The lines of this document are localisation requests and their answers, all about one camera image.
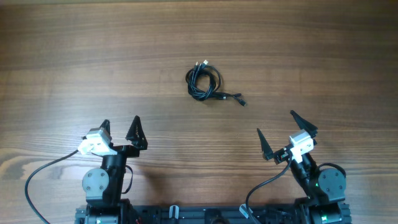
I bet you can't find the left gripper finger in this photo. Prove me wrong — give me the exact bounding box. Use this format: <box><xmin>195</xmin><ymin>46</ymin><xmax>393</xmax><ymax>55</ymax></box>
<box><xmin>125</xmin><ymin>116</ymin><xmax>148</xmax><ymax>150</ymax></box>
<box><xmin>99</xmin><ymin>119</ymin><xmax>110</xmax><ymax>137</ymax></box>

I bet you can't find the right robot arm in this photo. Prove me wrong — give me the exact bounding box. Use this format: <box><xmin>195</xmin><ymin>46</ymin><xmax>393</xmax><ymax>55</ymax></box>
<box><xmin>245</xmin><ymin>110</ymin><xmax>352</xmax><ymax>224</ymax></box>

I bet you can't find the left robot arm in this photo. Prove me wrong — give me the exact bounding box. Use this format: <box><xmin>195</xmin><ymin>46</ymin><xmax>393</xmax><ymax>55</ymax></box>
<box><xmin>75</xmin><ymin>116</ymin><xmax>148</xmax><ymax>224</ymax></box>

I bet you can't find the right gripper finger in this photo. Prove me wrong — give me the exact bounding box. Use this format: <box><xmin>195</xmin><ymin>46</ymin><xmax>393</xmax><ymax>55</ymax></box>
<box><xmin>290</xmin><ymin>110</ymin><xmax>318</xmax><ymax>138</ymax></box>
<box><xmin>257</xmin><ymin>128</ymin><xmax>274</xmax><ymax>161</ymax></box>

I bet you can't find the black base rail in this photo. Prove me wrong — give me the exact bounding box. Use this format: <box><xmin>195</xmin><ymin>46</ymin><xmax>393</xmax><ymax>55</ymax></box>
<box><xmin>74</xmin><ymin>203</ymin><xmax>352</xmax><ymax>224</ymax></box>

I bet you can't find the left camera black cable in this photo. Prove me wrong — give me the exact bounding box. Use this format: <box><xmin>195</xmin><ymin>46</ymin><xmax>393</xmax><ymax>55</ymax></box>
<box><xmin>24</xmin><ymin>149</ymin><xmax>80</xmax><ymax>224</ymax></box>

